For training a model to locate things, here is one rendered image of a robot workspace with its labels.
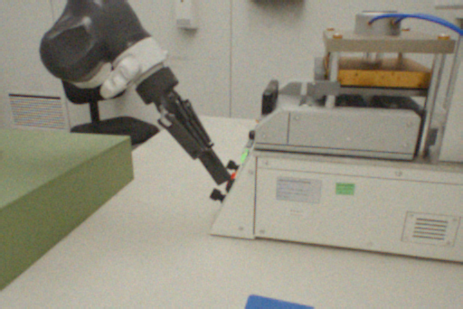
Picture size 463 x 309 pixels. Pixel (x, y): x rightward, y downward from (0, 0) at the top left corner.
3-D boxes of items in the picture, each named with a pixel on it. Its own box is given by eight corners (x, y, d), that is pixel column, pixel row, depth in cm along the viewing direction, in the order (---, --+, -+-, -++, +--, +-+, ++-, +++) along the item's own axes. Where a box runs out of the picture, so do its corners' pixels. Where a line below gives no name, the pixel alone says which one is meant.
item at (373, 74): (405, 77, 80) (413, 29, 77) (436, 99, 60) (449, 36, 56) (320, 74, 84) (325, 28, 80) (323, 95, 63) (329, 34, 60)
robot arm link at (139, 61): (159, 34, 70) (177, 60, 71) (112, 72, 75) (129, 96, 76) (130, 39, 59) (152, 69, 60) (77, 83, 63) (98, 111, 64)
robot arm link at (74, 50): (75, 96, 72) (60, 94, 62) (28, 34, 69) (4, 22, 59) (154, 42, 72) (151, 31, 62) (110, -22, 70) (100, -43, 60)
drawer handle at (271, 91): (278, 97, 85) (278, 79, 83) (271, 114, 71) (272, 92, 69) (269, 97, 85) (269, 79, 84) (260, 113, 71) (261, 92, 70)
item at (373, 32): (436, 75, 82) (449, 10, 77) (502, 110, 53) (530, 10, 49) (318, 71, 87) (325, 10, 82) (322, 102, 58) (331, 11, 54)
